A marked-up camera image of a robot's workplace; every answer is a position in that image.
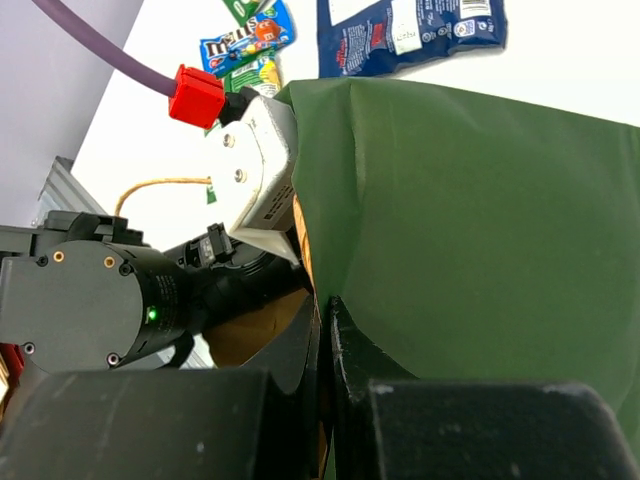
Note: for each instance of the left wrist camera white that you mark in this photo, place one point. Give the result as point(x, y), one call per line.
point(254, 154)

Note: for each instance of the blue M&Ms packet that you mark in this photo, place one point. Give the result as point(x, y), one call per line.
point(270, 29)

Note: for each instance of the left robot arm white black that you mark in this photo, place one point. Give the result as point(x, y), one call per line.
point(84, 291)

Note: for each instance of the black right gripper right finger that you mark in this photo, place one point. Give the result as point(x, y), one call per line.
point(390, 424)

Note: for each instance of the green Fox's candy bag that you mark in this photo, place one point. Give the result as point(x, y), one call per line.
point(243, 10)

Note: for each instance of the green paper bag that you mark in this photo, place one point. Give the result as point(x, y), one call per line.
point(474, 238)

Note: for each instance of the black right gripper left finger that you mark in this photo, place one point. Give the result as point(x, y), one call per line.
point(258, 420)

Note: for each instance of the green mint snack packet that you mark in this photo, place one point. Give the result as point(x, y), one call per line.
point(259, 76)

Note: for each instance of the dark blue snack bag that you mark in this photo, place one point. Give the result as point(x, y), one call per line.
point(373, 38)

